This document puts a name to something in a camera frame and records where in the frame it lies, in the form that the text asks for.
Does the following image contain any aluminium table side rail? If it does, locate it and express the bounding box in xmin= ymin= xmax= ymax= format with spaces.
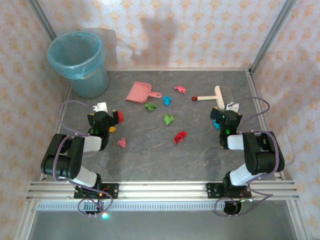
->
xmin=39 ymin=84 xmax=72 ymax=181
xmin=246 ymin=70 xmax=286 ymax=181

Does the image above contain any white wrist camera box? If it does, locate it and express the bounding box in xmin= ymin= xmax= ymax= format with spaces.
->
xmin=91 ymin=101 xmax=109 ymax=114
xmin=225 ymin=101 xmax=240 ymax=113

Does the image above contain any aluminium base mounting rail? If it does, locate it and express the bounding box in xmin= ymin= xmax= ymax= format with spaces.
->
xmin=26 ymin=181 xmax=300 ymax=201

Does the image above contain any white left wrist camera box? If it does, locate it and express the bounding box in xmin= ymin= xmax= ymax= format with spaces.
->
xmin=91 ymin=101 xmax=109 ymax=114

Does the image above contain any round waste bin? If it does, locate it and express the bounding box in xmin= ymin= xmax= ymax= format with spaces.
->
xmin=46 ymin=31 xmax=110 ymax=99

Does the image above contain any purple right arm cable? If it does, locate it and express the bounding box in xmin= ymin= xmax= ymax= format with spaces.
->
xmin=231 ymin=97 xmax=280 ymax=187

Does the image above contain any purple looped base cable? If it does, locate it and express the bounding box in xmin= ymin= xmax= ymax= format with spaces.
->
xmin=213 ymin=186 xmax=274 ymax=217
xmin=77 ymin=192 xmax=114 ymax=216

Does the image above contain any pink plastic dustpan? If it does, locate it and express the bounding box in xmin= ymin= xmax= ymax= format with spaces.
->
xmin=125 ymin=81 xmax=163 ymax=104

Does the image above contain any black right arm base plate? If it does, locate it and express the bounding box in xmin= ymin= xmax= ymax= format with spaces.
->
xmin=205 ymin=182 xmax=252 ymax=200

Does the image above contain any aluminium table back rail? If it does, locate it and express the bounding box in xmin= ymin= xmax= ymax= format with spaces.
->
xmin=107 ymin=67 xmax=251 ymax=73

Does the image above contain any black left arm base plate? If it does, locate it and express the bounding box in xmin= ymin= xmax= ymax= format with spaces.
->
xmin=73 ymin=183 xmax=119 ymax=200

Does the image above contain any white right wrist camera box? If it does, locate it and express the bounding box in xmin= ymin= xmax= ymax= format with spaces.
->
xmin=225 ymin=101 xmax=240 ymax=113

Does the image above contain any light green paper scrap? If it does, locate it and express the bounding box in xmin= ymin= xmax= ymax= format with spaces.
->
xmin=163 ymin=113 xmax=175 ymax=127

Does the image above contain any aluminium frame post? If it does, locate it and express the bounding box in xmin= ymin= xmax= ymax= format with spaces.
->
xmin=27 ymin=0 xmax=58 ymax=41
xmin=249 ymin=0 xmax=298 ymax=73

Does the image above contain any blue plastic bin liner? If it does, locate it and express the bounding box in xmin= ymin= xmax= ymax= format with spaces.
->
xmin=46 ymin=31 xmax=105 ymax=81

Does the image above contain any grey slotted cable duct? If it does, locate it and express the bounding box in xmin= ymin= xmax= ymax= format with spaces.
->
xmin=37 ymin=202 xmax=251 ymax=211

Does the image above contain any cream hand brush red tip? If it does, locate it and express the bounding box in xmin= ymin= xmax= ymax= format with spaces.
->
xmin=191 ymin=85 xmax=235 ymax=111

